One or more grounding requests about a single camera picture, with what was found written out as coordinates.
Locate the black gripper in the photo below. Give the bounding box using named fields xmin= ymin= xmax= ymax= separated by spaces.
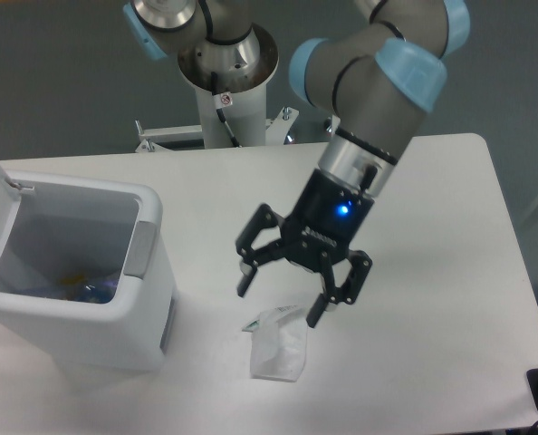
xmin=235 ymin=168 xmax=377 ymax=328

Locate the white plastic wrapper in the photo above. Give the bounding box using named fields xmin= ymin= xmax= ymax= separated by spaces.
xmin=241 ymin=304 xmax=309 ymax=382

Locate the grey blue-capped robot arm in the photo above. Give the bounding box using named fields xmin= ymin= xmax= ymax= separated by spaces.
xmin=123 ymin=1 xmax=470 ymax=326

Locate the colourful trash inside can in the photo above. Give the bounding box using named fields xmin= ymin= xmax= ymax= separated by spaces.
xmin=26 ymin=272 xmax=120 ymax=305

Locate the white trash can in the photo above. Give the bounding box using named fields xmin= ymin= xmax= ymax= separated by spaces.
xmin=0 ymin=172 xmax=178 ymax=371

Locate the white metal base frame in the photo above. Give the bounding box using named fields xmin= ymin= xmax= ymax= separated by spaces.
xmin=135 ymin=106 xmax=339 ymax=153

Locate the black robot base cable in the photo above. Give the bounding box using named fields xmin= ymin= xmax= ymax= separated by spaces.
xmin=209 ymin=71 xmax=243 ymax=149

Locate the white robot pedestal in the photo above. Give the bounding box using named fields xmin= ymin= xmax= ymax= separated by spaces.
xmin=178 ymin=24 xmax=279 ymax=128

